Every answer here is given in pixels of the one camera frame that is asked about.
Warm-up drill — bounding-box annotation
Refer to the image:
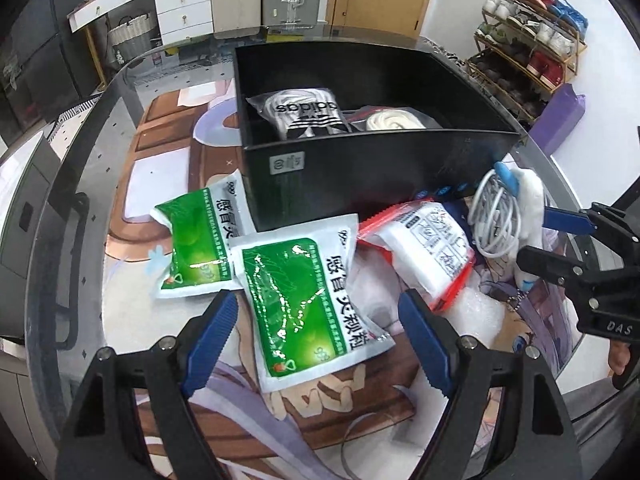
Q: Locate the bamboo shoe rack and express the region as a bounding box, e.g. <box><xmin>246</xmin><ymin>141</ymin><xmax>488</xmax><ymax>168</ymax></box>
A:
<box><xmin>465</xmin><ymin>0</ymin><xmax>589</xmax><ymax>128</ymax></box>

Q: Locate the anime print table mat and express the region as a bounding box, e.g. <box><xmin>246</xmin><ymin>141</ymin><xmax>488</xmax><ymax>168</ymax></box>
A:
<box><xmin>103</xmin><ymin>79</ymin><xmax>579</xmax><ymax>479</ymax></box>

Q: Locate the white plush toy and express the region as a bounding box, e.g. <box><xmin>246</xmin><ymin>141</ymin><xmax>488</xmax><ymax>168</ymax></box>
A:
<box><xmin>494</xmin><ymin>162</ymin><xmax>544</xmax><ymax>292</ymax></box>

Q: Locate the adidas bagged white cloth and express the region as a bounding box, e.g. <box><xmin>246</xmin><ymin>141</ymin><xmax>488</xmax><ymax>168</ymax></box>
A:
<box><xmin>247</xmin><ymin>88</ymin><xmax>352</xmax><ymax>141</ymax></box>

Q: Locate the bagged cream cloth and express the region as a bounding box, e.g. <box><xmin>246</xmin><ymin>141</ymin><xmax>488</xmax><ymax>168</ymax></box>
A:
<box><xmin>345</xmin><ymin>106</ymin><xmax>442</xmax><ymax>132</ymax></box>

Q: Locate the grey side cabinet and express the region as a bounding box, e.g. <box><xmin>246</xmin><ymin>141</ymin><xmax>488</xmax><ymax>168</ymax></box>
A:
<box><xmin>1</xmin><ymin>133</ymin><xmax>89</xmax><ymax>350</ymax></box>

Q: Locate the white bubble foam wrap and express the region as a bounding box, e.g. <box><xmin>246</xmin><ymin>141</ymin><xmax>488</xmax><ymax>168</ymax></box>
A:
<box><xmin>347</xmin><ymin>249</ymin><xmax>514</xmax><ymax>351</ymax></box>

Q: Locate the white cable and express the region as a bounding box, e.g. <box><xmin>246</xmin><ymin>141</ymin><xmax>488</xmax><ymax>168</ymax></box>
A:
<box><xmin>466</xmin><ymin>168</ymin><xmax>524</xmax><ymax>260</ymax></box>

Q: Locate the black cardboard storage box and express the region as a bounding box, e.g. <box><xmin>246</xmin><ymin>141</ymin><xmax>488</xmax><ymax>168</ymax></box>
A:
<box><xmin>233</xmin><ymin>41</ymin><xmax>523</xmax><ymax>231</ymax></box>

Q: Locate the person's right hand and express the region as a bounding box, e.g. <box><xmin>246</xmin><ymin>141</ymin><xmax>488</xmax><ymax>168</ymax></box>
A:
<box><xmin>608</xmin><ymin>340</ymin><xmax>630</xmax><ymax>375</ymax></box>

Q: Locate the white drawer desk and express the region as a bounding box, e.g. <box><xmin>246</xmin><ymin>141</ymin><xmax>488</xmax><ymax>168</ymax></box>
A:
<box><xmin>67</xmin><ymin>0</ymin><xmax>214</xmax><ymax>44</ymax></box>

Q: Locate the red white mask packet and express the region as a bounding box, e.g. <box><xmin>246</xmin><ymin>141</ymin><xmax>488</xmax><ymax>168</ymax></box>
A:
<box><xmin>358</xmin><ymin>200</ymin><xmax>475</xmax><ymax>313</ymax></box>

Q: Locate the wicker laundry basket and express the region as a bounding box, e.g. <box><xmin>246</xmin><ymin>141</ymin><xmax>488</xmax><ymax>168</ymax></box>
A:
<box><xmin>107</xmin><ymin>13</ymin><xmax>157</xmax><ymax>65</ymax></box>

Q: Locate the green medicine sachet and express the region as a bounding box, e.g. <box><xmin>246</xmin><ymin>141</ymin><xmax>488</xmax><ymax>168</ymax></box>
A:
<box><xmin>151</xmin><ymin>170</ymin><xmax>255</xmax><ymax>299</ymax></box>
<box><xmin>230</xmin><ymin>214</ymin><xmax>395</xmax><ymax>393</ymax></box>

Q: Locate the purple shopping bag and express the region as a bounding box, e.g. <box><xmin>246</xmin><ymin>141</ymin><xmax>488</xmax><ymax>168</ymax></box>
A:
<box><xmin>529</xmin><ymin>84</ymin><xmax>586</xmax><ymax>156</ymax></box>

